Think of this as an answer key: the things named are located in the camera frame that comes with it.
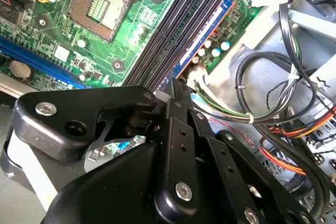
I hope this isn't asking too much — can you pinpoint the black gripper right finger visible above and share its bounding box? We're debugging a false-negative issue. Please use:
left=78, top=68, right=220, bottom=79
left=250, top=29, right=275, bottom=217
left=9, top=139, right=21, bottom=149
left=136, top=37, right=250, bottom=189
left=182, top=83, right=316, bottom=224

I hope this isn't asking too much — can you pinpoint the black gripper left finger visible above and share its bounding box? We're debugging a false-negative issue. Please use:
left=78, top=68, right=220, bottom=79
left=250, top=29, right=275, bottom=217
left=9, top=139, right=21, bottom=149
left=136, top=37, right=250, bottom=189
left=12, top=77, right=202, bottom=219

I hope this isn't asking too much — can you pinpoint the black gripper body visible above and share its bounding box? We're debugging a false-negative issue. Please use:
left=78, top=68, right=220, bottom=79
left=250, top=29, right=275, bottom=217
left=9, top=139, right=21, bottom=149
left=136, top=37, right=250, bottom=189
left=41, top=142, right=172, bottom=224

